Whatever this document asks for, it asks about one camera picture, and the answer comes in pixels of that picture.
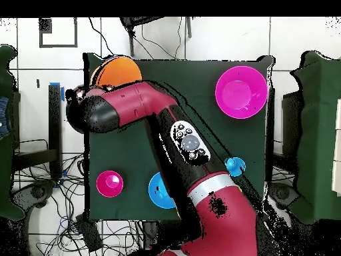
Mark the orange bowl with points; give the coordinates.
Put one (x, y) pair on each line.
(118, 72)

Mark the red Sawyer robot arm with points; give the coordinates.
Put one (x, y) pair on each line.
(143, 104)

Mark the blue tape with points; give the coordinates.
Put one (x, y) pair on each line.
(63, 94)

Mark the small pink-red bowl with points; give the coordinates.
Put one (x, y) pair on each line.
(109, 184)

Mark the blue denim fabric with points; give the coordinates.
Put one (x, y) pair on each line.
(4, 117)

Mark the black swivel chair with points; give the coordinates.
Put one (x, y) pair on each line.
(37, 192)
(282, 193)

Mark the blue bowl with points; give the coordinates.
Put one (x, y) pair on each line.
(158, 193)

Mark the green side table cloth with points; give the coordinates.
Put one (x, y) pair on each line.
(317, 133)
(5, 173)

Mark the dark green tablecloth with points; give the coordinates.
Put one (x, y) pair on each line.
(226, 138)

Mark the black power strip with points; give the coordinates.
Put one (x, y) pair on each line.
(89, 234)

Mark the large pink bowl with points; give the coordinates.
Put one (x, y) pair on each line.
(241, 92)

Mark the blue cup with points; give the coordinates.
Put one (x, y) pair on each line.
(235, 166)

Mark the white box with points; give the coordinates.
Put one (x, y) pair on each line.
(337, 149)

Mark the black table frame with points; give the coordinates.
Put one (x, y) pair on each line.
(54, 120)

